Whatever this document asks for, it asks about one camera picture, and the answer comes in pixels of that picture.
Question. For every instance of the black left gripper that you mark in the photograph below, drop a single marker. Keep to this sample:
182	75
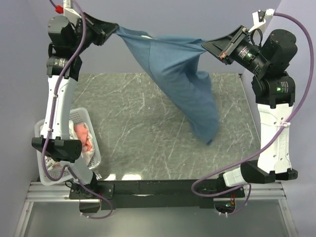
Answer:
103	28

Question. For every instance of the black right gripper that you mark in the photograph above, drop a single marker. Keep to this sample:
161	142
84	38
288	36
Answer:
220	46

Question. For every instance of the blue fabric pillowcase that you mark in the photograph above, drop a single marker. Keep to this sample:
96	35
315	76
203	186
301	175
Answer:
172	63

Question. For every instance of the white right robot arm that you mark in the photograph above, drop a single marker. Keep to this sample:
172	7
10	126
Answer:
274	93

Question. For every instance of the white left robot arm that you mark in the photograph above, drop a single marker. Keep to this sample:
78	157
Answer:
59	156

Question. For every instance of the pink cloth in basket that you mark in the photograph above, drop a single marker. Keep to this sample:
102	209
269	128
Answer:
84	135

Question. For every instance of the white printed cloth in basket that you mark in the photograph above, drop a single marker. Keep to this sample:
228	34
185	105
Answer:
87	156

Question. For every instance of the white plastic laundry basket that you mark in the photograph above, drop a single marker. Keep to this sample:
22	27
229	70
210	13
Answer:
78	115

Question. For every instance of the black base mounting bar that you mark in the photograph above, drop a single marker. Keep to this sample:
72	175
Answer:
142	194

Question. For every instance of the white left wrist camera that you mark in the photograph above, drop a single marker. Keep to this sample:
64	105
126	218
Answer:
67	9

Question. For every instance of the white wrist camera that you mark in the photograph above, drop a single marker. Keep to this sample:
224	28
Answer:
260	18
67	9

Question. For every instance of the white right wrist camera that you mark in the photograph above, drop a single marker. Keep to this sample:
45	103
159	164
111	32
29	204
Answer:
260	18

